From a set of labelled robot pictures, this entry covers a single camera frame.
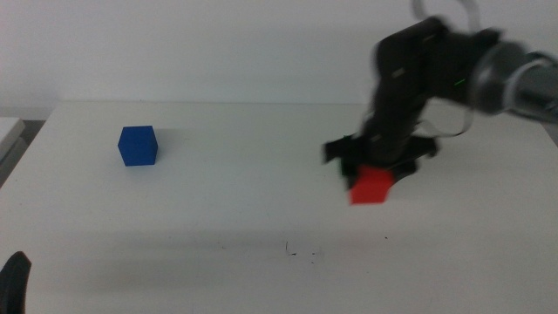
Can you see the blue cube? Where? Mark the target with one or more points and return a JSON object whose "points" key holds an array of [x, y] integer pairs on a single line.
{"points": [[138, 146]]}

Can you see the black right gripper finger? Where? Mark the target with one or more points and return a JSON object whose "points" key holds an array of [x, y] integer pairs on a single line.
{"points": [[404, 171], [349, 172]]}

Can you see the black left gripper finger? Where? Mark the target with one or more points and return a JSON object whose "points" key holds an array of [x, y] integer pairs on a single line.
{"points": [[14, 283]]}

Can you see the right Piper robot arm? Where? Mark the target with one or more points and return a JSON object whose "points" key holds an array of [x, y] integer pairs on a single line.
{"points": [[436, 56]]}

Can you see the red cube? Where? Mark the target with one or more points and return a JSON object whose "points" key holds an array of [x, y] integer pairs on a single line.
{"points": [[370, 187]]}

